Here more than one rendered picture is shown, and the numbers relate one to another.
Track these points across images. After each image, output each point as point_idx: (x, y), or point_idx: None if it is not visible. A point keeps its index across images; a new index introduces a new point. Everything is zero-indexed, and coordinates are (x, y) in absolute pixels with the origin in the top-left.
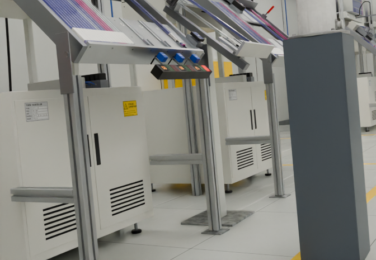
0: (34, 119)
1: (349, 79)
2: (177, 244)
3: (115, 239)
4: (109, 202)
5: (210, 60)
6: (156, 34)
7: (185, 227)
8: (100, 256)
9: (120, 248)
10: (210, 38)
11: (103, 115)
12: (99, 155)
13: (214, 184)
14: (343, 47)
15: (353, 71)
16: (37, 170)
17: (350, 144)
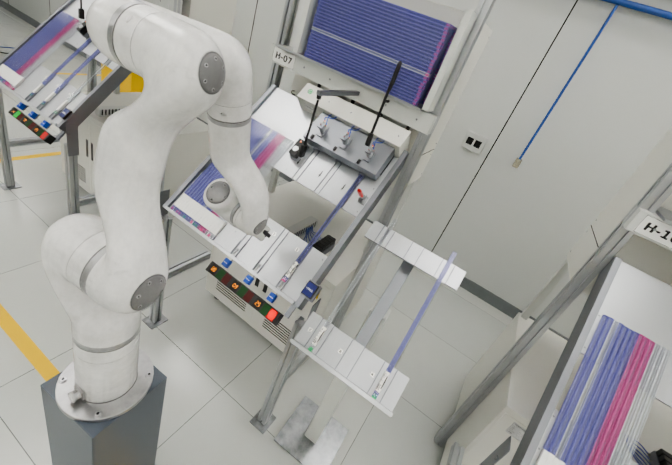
0: None
1: (60, 435)
2: (242, 382)
3: None
4: (263, 317)
5: None
6: (274, 250)
7: (293, 398)
8: (239, 331)
9: (254, 344)
10: (369, 316)
11: None
12: (266, 288)
13: (267, 395)
14: (43, 398)
15: (81, 453)
16: (222, 255)
17: (51, 458)
